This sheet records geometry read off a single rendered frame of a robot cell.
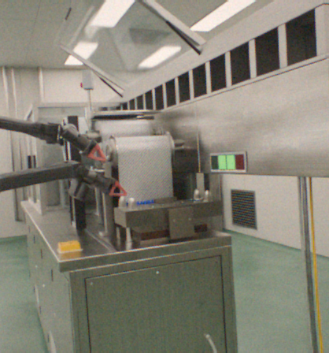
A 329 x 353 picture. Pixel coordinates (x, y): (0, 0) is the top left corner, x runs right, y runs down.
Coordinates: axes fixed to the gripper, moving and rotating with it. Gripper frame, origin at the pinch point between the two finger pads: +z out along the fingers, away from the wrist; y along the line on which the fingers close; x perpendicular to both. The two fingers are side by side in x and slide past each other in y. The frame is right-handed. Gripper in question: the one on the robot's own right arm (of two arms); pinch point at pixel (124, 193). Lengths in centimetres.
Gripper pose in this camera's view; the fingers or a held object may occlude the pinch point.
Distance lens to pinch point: 172.2
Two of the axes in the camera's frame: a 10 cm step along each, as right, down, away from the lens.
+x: 4.0, -9.1, 1.4
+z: 8.4, 4.2, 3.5
